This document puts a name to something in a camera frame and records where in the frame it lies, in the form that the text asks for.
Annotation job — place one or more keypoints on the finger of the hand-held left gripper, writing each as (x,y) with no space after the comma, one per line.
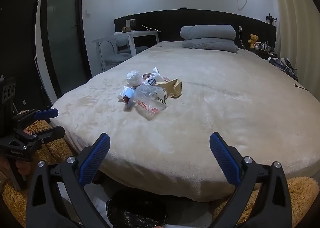
(47,113)
(53,131)

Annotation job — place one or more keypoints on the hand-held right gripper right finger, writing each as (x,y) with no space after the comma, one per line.
(225,157)

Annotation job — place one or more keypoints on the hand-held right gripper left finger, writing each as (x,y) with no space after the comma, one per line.
(95,160)

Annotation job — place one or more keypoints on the trash bin with black bag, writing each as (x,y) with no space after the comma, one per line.
(135,210)

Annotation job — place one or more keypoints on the clear plastic bag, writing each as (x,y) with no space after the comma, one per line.
(133,77)

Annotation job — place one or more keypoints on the person's left hand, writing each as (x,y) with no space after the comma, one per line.
(22,169)

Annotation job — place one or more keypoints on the bed with beige blanket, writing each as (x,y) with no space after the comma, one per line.
(200,117)

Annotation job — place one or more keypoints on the white blue packet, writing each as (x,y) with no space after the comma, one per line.
(126,92)

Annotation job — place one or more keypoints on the brown shaggy rug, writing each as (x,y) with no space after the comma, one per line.
(300,193)

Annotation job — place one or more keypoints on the frosted glass door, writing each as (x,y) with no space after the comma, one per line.
(65,30)

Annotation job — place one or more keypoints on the gold crumpled wrapper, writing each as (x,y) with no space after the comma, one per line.
(173,87)

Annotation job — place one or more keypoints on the grey cushioned chair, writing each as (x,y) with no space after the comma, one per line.
(115,57)

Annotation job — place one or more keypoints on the patterned clothing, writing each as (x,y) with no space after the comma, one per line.
(285,65)

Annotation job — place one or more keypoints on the dark nightstand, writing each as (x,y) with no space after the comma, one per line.
(267,54)

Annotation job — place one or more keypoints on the grey pillow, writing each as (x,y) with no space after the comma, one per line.
(212,45)

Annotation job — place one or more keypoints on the brown box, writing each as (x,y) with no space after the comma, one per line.
(126,29)

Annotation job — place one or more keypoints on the white headphones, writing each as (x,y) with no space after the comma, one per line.
(257,46)

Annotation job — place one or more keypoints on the white desk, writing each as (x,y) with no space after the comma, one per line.
(135,34)

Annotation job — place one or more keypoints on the yellow teddy bear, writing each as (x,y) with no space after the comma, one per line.
(253,40)

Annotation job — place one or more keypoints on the white box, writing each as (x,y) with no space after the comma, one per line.
(130,23)

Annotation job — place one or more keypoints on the cream curtain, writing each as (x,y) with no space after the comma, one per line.
(295,30)

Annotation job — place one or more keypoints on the black figurine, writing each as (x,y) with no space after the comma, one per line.
(271,19)

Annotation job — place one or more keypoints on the black headboard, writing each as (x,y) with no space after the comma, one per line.
(162,20)

